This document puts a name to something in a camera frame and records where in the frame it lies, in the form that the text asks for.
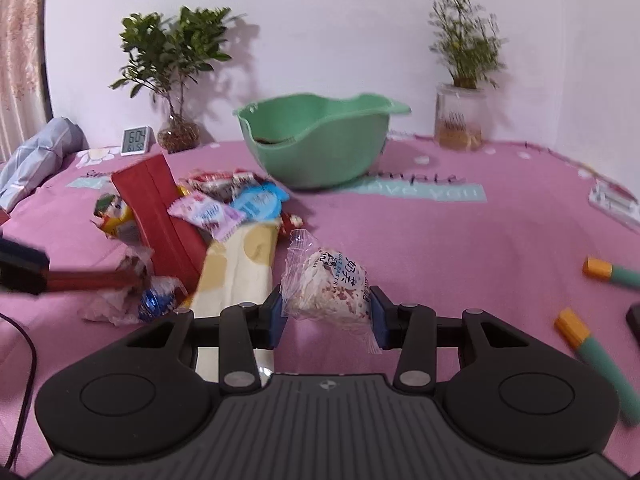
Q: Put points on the finger of the left gripper red blurred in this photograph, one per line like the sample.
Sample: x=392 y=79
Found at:
x=27 y=270

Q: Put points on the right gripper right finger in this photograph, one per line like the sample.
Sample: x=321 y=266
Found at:
x=417 y=332

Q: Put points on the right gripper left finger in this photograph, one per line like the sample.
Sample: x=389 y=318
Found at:
x=222 y=347

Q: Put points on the cream yellow dotted snack pack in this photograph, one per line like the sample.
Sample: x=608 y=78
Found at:
x=238 y=270

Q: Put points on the blue foil clear candy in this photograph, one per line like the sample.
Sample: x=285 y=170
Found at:
x=155 y=297

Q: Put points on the clear rice cake snack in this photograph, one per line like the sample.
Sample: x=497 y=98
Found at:
x=322 y=284

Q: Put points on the yellow green snack bag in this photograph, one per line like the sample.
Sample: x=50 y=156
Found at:
x=115 y=218

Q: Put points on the pink white candy packet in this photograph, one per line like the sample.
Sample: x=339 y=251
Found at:
x=207 y=214

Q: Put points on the small red candy packet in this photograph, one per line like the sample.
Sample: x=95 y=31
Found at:
x=289 y=223

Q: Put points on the blue round-top snack pouch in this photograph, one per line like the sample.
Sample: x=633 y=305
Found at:
x=261 y=202

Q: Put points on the red white patterned snack bag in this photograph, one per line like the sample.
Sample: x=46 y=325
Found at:
x=224 y=186

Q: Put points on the long red snack pack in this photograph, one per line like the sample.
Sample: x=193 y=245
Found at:
x=149 y=189

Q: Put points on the blue grey folded cloth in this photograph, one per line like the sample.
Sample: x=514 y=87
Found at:
x=37 y=159

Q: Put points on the orange green marker near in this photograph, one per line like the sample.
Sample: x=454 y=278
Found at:
x=579 y=337

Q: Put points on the orange green marker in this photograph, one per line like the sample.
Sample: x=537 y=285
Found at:
x=579 y=337
x=609 y=272

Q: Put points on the pink curtain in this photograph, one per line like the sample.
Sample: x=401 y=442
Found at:
x=25 y=107

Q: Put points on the white digital clock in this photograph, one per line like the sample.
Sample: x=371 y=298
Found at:
x=136 y=141

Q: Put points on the green plastic bowl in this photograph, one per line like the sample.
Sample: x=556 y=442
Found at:
x=308 y=142

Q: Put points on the orange green marker far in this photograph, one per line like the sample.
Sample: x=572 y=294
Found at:
x=609 y=272

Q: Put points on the clear plastic box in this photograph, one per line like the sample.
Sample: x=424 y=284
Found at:
x=616 y=203

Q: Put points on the broadleaf plant in glass vase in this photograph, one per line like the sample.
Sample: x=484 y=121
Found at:
x=163 y=55

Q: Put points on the thin-leaf plant in glass jar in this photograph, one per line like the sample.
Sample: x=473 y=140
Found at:
x=467 y=43

